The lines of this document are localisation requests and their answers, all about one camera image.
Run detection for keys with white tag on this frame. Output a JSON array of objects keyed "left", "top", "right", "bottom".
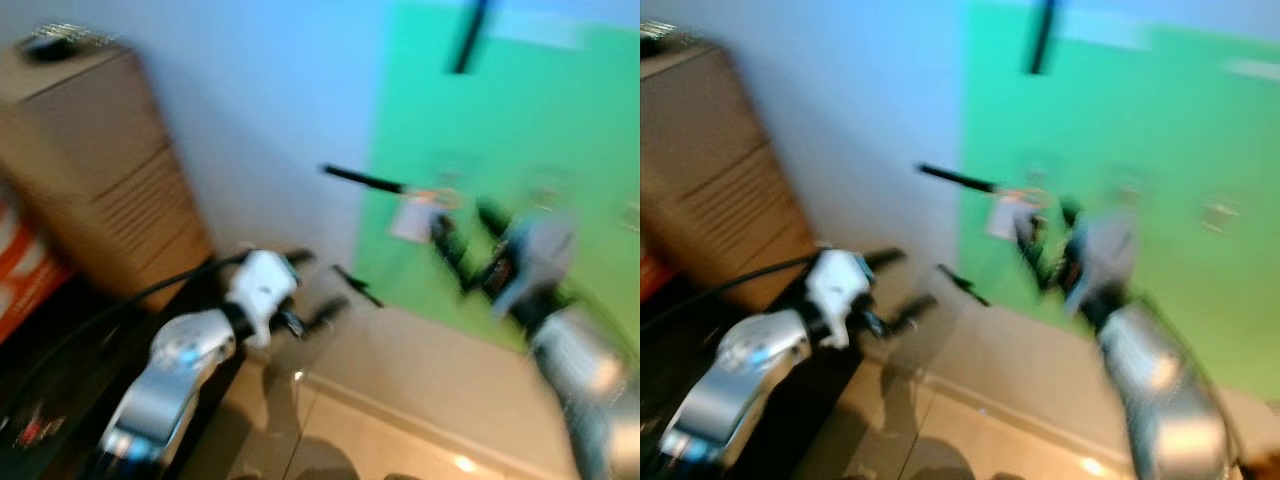
[
  {"left": 985, "top": 185, "right": 1051, "bottom": 241},
  {"left": 390, "top": 185, "right": 466, "bottom": 243}
]

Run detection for black tape strip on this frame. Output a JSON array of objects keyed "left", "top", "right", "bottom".
[
  {"left": 938, "top": 263, "right": 991, "bottom": 308},
  {"left": 450, "top": 0, "right": 493, "bottom": 76},
  {"left": 320, "top": 163, "right": 409, "bottom": 193},
  {"left": 915, "top": 162, "right": 1001, "bottom": 193},
  {"left": 333, "top": 263, "right": 386, "bottom": 308},
  {"left": 1030, "top": 0, "right": 1061, "bottom": 76}
]

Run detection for orange and white bag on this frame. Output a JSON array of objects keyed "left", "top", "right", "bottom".
[
  {"left": 640, "top": 250, "right": 673, "bottom": 301},
  {"left": 0, "top": 185, "right": 76, "bottom": 346}
]

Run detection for black cabinet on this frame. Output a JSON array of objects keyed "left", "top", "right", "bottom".
[
  {"left": 0, "top": 255, "right": 246, "bottom": 480},
  {"left": 640, "top": 265, "right": 881, "bottom": 480}
]

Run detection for tall brown cardboard box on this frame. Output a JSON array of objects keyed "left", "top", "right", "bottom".
[
  {"left": 640, "top": 40, "right": 816, "bottom": 311},
  {"left": 0, "top": 35, "right": 216, "bottom": 301}
]

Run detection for black tape roll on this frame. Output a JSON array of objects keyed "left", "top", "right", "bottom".
[{"left": 22, "top": 35, "right": 76, "bottom": 63}]

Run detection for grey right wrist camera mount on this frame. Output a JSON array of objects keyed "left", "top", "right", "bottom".
[
  {"left": 1070, "top": 215, "right": 1136, "bottom": 316},
  {"left": 495, "top": 215, "right": 579, "bottom": 316}
]

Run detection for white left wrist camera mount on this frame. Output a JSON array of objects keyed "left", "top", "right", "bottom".
[
  {"left": 805, "top": 250, "right": 869, "bottom": 349},
  {"left": 228, "top": 250, "right": 299, "bottom": 346}
]

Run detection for green wall sheet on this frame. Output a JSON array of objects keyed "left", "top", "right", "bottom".
[
  {"left": 955, "top": 0, "right": 1280, "bottom": 406},
  {"left": 355, "top": 0, "right": 641, "bottom": 351}
]

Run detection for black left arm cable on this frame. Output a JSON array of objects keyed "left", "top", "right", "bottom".
[
  {"left": 640, "top": 255, "right": 826, "bottom": 331},
  {"left": 0, "top": 255, "right": 246, "bottom": 421}
]

